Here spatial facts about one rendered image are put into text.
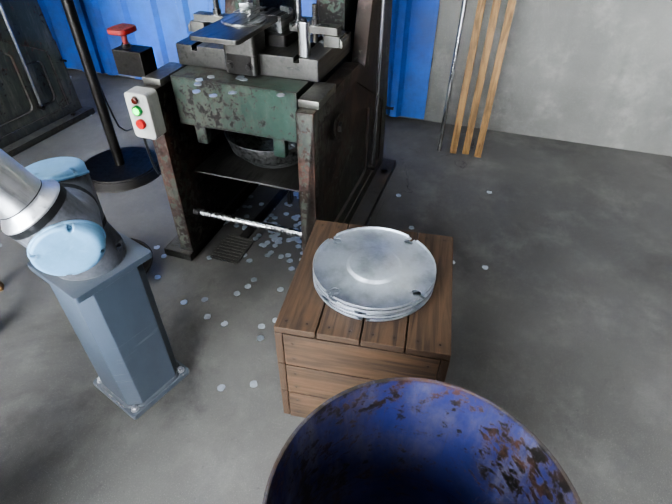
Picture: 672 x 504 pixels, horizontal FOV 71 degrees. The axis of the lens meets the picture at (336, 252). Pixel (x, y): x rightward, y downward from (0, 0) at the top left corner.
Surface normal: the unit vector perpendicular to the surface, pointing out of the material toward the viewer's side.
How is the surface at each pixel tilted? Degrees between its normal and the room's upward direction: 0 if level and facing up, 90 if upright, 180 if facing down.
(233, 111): 90
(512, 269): 0
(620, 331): 0
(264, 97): 90
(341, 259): 0
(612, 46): 90
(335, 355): 90
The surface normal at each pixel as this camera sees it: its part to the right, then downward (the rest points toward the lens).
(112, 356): 0.16, 0.64
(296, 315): 0.00, -0.76
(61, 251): 0.50, 0.65
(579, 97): -0.33, 0.61
